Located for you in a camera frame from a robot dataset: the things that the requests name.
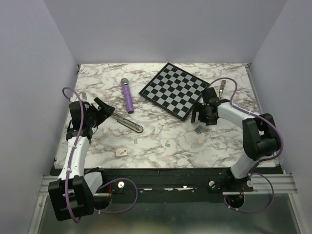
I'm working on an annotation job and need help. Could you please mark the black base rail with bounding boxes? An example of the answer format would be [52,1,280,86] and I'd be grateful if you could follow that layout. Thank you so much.
[100,168,254,204]

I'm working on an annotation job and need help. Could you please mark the grey black stapler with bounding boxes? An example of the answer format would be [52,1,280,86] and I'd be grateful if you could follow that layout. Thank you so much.
[111,113,144,133]

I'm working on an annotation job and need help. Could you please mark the purple glitter microphone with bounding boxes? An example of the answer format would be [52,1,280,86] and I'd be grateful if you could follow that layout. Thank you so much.
[120,78,134,114]

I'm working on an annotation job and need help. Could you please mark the large silver staple strip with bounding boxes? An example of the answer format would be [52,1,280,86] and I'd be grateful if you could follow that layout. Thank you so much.
[194,125,204,134]

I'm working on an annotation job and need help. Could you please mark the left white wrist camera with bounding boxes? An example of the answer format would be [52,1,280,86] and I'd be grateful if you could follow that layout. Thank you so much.
[69,92,87,102]

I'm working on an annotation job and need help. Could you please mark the black white chessboard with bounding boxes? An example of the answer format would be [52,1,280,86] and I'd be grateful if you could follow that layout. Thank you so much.
[139,63,209,121]

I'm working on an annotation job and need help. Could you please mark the white stapler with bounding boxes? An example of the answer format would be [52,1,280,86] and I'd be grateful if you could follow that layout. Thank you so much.
[218,80,226,99]

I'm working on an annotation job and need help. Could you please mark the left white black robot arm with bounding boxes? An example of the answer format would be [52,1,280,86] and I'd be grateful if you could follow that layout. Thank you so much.
[48,98,115,221]

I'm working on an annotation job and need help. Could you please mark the aluminium frame rail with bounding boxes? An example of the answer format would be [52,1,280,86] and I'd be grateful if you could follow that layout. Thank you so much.
[29,167,305,234]

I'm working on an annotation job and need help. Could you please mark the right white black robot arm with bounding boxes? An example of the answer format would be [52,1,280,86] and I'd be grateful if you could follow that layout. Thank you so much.
[191,87,283,191]

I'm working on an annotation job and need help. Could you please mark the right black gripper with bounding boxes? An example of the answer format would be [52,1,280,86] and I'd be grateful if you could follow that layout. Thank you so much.
[191,101,218,126]

